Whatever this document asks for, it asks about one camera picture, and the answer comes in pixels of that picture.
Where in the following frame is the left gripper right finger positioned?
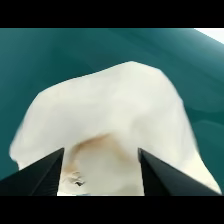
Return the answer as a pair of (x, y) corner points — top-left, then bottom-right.
(137, 147), (222, 197)

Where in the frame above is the white garment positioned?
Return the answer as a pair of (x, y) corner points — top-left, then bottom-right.
(9, 60), (223, 197)

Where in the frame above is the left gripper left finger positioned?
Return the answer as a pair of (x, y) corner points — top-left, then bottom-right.
(0, 147), (65, 197)

